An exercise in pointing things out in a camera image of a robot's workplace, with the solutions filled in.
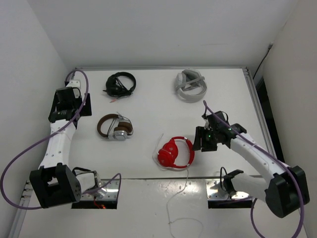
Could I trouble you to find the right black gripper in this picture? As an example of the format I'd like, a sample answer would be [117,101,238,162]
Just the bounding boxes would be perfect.
[192,126,218,152]

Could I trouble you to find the red headphones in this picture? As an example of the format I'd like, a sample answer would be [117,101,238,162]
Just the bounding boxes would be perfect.
[157,136,195,170]

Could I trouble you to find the white headphone cable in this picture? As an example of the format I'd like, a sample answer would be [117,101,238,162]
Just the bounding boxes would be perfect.
[152,133,204,238]

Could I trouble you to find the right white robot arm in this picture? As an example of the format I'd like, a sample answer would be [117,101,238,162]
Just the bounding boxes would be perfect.
[193,111,310,218]

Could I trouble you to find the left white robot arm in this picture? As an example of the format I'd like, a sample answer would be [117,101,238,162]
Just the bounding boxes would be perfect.
[29,85,98,208]

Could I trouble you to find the black headphones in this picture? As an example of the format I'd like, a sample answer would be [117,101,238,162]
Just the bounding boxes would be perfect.
[103,72,137,103]

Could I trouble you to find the brown silver headphones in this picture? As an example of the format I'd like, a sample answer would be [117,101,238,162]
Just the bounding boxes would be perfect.
[97,113,134,141]

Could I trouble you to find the grey white headphones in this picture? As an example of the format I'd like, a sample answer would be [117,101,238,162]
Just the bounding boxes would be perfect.
[174,68,208,103]

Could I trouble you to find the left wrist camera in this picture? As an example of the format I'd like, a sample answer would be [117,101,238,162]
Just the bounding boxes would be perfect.
[66,79,81,98]

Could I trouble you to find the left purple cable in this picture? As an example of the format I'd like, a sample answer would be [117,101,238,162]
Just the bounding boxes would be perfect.
[0,69,122,210]

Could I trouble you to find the purple cable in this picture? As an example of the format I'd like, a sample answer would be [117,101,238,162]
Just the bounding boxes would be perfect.
[203,100,306,238]
[0,69,122,210]

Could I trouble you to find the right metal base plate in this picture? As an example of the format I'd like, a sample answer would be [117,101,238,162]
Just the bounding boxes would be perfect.
[206,178,253,202]

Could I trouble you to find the metal base plate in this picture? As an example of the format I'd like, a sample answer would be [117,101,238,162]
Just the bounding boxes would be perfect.
[206,178,253,202]
[80,178,121,202]

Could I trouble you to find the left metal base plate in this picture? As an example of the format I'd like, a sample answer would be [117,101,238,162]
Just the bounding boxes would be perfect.
[80,178,121,202]

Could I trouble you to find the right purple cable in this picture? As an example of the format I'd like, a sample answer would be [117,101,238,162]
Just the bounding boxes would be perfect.
[203,100,306,238]

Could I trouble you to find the black wall cable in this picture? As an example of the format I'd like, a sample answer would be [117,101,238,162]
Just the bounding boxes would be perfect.
[253,43,273,80]

